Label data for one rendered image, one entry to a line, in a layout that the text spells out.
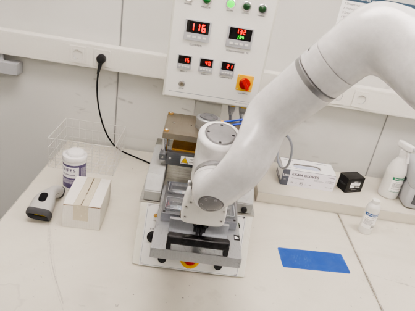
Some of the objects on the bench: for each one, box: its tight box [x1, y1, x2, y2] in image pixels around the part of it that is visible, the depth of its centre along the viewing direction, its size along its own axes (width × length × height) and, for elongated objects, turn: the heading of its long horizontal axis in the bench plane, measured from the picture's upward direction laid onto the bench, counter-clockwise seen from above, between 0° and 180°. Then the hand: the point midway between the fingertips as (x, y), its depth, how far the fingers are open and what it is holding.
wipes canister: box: [62, 147, 87, 191], centre depth 152 cm, size 9×9×15 cm
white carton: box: [276, 157, 337, 192], centre depth 177 cm, size 12×23×7 cm, turn 71°
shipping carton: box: [62, 176, 111, 230], centre depth 140 cm, size 19×13×9 cm
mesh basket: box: [48, 118, 126, 176], centre depth 173 cm, size 22×26×13 cm
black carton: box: [337, 172, 366, 193], centre depth 177 cm, size 6×9×7 cm
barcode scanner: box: [25, 185, 65, 222], centre depth 139 cm, size 20×8×8 cm, turn 161°
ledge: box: [254, 162, 415, 225], centre depth 180 cm, size 30×84×4 cm, turn 71°
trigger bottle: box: [378, 140, 415, 199], centre depth 174 cm, size 9×8×25 cm
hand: (199, 228), depth 99 cm, fingers closed
